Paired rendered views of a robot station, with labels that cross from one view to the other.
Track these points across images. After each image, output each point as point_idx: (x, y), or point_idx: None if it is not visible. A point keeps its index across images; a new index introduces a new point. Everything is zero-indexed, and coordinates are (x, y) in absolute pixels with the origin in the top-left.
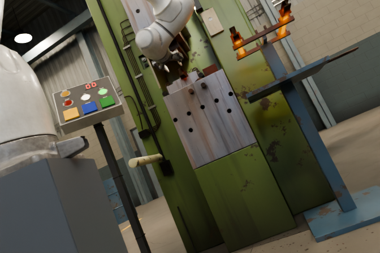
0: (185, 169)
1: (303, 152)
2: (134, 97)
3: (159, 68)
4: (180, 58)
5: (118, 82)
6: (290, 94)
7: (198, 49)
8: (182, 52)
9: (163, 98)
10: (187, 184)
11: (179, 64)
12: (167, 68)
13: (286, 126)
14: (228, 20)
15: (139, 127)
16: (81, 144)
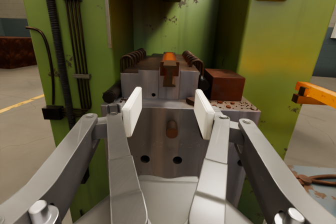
0: (106, 178)
1: (256, 214)
2: (51, 39)
3: (88, 161)
4: (230, 140)
5: None
6: None
7: None
8: None
9: (102, 108)
10: (102, 194)
11: (198, 123)
12: (140, 99)
13: None
14: None
15: (49, 97)
16: None
